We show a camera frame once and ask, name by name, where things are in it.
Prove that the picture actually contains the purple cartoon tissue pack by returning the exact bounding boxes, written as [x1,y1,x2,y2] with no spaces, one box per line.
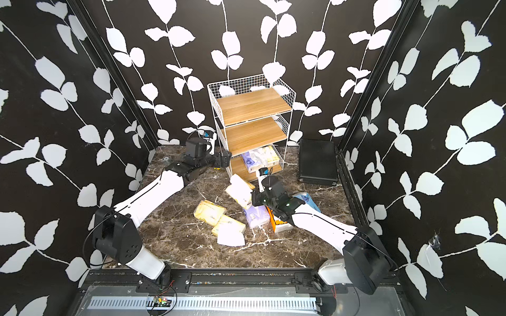
[245,205,270,229]

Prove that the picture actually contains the beige tissue pack bottom shelf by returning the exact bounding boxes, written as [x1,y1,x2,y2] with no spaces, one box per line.
[225,174,255,210]

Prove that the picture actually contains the purple white tissue pack bottom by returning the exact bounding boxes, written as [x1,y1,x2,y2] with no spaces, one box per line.
[241,147,269,173]

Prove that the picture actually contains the orange tissue pack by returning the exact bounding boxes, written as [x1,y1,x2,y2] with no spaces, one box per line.
[267,208,293,234]

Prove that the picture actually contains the yellow green tissue pack bottom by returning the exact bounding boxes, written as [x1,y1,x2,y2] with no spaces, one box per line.
[262,145,280,167]

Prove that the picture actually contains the yellow green tissue pack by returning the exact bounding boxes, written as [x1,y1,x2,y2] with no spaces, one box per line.
[262,145,280,167]
[212,215,246,247]

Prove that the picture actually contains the blue cartoon tissue pack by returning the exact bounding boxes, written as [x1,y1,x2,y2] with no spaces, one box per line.
[293,192,321,213]

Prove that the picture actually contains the pale yellow tissue pack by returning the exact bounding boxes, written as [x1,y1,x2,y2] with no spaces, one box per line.
[194,200,227,226]

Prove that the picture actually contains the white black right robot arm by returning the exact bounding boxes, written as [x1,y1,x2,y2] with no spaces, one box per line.
[252,176,394,295]

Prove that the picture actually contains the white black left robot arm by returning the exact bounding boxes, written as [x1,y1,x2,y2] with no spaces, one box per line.
[85,136,232,287]

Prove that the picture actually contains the black hard case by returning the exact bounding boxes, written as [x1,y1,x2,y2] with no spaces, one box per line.
[298,139,339,186]

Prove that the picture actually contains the small circuit board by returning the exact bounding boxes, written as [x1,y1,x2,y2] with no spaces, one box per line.
[154,297,173,309]

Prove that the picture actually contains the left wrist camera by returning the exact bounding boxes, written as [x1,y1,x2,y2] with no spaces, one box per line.
[202,130,217,155]

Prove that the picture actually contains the white wire wooden shelf rack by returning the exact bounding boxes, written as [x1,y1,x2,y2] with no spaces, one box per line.
[207,74,296,182]

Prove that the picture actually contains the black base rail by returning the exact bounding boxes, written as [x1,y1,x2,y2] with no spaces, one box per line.
[165,268,404,295]

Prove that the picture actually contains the white slotted cable duct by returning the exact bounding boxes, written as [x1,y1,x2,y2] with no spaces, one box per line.
[84,296,320,312]

